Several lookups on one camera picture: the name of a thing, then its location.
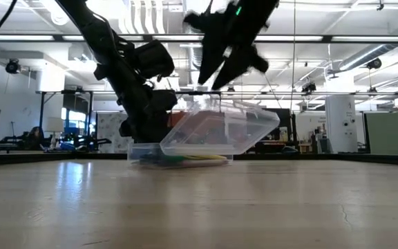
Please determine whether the black hanging camera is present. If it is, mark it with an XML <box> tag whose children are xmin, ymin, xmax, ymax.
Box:
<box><xmin>5</xmin><ymin>58</ymin><xmax>22</xmax><ymax>75</ymax></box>
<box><xmin>366</xmin><ymin>57</ymin><xmax>383</xmax><ymax>71</ymax></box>

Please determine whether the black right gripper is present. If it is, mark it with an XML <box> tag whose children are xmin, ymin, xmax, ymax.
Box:
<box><xmin>183</xmin><ymin>0</ymin><xmax>281</xmax><ymax>91</ymax></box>

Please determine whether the clear plastic supply box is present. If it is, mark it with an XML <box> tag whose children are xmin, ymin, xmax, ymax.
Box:
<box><xmin>127</xmin><ymin>142</ymin><xmax>234</xmax><ymax>169</ymax></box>

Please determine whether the yellow pencil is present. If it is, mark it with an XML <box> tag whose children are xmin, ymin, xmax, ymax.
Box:
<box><xmin>184</xmin><ymin>154</ymin><xmax>228</xmax><ymax>161</ymax></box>

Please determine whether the white table lamp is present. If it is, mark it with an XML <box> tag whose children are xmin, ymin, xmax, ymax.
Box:
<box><xmin>44</xmin><ymin>116</ymin><xmax>65</xmax><ymax>149</ymax></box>

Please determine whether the green partition panel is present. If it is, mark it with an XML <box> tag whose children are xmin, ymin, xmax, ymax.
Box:
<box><xmin>363</xmin><ymin>111</ymin><xmax>398</xmax><ymax>156</ymax></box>

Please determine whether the floral partition panel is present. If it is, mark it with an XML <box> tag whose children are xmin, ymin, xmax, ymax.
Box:
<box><xmin>96</xmin><ymin>111</ymin><xmax>130</xmax><ymax>154</ymax></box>

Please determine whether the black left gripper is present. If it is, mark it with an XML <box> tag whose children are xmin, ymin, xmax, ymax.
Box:
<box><xmin>114</xmin><ymin>77</ymin><xmax>179</xmax><ymax>145</ymax></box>

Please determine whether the thin hanging cable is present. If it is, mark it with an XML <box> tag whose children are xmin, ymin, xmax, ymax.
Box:
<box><xmin>290</xmin><ymin>0</ymin><xmax>297</xmax><ymax>112</ymax></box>

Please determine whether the person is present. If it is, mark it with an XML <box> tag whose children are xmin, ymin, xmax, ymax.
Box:
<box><xmin>28</xmin><ymin>126</ymin><xmax>46</xmax><ymax>151</ymax></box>

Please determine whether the black overhead frame beam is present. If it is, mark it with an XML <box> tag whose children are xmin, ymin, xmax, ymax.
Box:
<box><xmin>0</xmin><ymin>33</ymin><xmax>398</xmax><ymax>45</ymax></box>

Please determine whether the white cylindrical column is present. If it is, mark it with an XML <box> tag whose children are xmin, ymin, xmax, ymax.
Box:
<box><xmin>324</xmin><ymin>94</ymin><xmax>358</xmax><ymax>154</ymax></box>

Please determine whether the clear plastic box lid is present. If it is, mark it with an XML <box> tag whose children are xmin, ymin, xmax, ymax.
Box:
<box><xmin>159</xmin><ymin>99</ymin><xmax>281</xmax><ymax>157</ymax></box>

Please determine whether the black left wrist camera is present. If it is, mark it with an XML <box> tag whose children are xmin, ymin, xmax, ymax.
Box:
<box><xmin>132</xmin><ymin>39</ymin><xmax>176</xmax><ymax>81</ymax></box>

